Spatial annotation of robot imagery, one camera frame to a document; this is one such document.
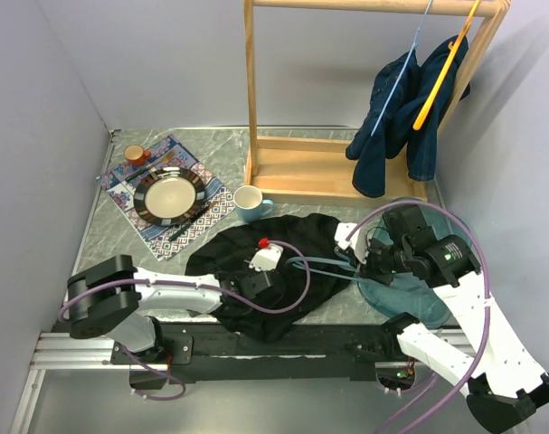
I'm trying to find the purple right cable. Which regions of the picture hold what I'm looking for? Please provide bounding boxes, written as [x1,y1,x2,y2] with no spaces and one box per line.
[345,199,496,434]

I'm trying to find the yellow plastic hanger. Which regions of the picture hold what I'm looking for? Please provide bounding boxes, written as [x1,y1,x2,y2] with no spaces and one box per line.
[412,0,480,131]

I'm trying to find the dark denim skirt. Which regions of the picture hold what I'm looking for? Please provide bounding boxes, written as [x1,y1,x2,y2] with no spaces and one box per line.
[386,36,469,182]

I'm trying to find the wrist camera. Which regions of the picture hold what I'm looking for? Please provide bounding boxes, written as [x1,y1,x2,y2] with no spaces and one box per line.
[334,222,368,265]
[249,238,283,272]

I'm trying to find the teal plastic hanger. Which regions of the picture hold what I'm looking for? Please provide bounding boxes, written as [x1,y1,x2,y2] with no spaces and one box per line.
[285,248,368,282]

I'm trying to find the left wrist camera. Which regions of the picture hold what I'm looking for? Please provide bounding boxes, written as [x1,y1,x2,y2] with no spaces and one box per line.
[249,238,283,272]

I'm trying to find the black garment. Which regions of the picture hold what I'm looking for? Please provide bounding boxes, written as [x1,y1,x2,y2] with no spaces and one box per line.
[185,213,349,343]

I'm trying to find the orange small cup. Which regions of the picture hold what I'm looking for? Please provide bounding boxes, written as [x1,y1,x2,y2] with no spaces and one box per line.
[124,145,152,166]

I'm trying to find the teal plastic basket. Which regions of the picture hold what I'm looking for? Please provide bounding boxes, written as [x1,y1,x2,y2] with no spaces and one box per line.
[357,207,472,329]

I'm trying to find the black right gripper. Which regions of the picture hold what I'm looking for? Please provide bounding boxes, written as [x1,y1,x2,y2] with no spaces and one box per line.
[350,234,411,286]

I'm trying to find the blue patterned placemat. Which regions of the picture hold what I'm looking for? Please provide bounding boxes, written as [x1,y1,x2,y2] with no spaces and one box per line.
[97,135,234,260]

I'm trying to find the wooden clothes rack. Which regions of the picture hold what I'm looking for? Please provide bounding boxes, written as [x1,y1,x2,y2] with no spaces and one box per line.
[243,1,511,206]

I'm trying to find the dark handled knife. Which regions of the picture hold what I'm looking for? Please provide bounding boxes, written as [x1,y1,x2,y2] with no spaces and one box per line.
[168,201,218,242]

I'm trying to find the light blue wire hanger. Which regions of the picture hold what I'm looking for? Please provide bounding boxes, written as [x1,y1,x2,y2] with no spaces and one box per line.
[371,0,433,137]

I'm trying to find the striped rim dinner plate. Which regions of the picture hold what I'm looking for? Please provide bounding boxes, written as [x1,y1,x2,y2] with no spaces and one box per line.
[133,167,206,227]

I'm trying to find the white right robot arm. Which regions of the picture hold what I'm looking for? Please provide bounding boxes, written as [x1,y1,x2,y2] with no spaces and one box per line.
[336,200,549,433]

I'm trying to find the light blue mug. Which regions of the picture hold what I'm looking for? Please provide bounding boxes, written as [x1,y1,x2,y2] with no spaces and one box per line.
[233,185,274,223]

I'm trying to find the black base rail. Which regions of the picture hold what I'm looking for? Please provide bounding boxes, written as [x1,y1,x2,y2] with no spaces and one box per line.
[108,323,413,396]

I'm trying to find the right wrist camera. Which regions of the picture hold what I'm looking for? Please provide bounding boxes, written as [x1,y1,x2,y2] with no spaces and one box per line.
[334,222,368,265]

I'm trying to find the green handled fork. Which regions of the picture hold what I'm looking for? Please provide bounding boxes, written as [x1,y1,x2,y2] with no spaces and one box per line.
[124,151,175,183]

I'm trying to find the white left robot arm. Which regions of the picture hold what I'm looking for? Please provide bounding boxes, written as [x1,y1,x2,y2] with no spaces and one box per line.
[60,255,285,363]

